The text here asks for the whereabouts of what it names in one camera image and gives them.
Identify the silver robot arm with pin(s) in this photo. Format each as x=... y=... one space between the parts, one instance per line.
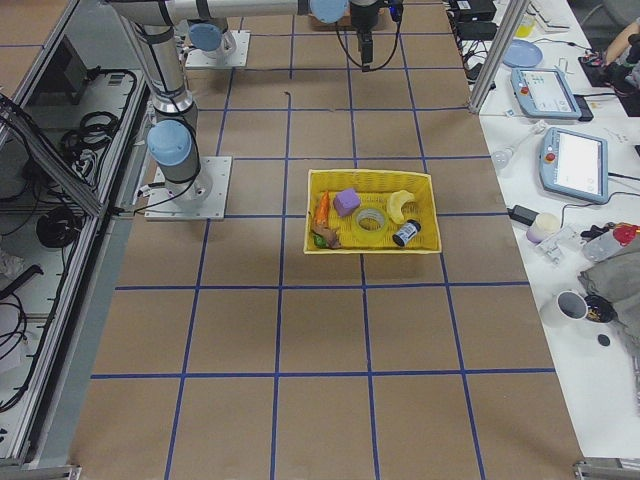
x=150 y=26
x=212 y=37

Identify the pale croissant toy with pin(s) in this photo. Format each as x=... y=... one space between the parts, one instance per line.
x=396 y=202

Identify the purple foam cube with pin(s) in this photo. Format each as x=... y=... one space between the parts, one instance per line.
x=346 y=202

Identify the far teach pendant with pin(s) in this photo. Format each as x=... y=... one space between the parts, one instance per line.
x=544 y=94

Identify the yellow woven basket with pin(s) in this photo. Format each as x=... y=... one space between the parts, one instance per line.
x=374 y=188

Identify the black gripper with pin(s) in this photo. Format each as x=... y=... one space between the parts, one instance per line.
x=364 y=17

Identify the orange toy carrot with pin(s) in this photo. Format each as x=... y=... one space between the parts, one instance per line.
x=322 y=211

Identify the teach pendant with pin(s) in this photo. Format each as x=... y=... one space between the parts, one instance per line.
x=574 y=164
x=544 y=94

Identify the small black labelled can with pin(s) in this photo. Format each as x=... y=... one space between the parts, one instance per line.
x=406 y=232

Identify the grey cloth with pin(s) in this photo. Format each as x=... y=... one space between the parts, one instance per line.
x=616 y=279

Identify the white purple cup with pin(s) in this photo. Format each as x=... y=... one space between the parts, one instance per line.
x=543 y=226

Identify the yellow tape roll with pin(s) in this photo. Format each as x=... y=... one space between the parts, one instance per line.
x=370 y=223

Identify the brown dried leaf toy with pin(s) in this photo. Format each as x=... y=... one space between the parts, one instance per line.
x=325 y=237

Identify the black power adapter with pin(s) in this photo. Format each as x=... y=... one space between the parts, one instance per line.
x=522 y=215

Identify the near teach pendant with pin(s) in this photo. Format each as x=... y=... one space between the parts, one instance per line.
x=574 y=164

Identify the white mug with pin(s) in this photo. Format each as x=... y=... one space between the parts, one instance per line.
x=563 y=309

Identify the black bowl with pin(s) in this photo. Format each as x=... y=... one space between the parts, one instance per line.
x=599 y=310

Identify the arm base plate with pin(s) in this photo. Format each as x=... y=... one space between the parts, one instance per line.
x=196 y=60
x=205 y=199

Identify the blue plate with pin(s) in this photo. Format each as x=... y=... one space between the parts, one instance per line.
x=522 y=54

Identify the aluminium frame post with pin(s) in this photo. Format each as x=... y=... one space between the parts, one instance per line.
x=505 y=33

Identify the light bulb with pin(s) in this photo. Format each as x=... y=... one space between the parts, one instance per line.
x=502 y=157

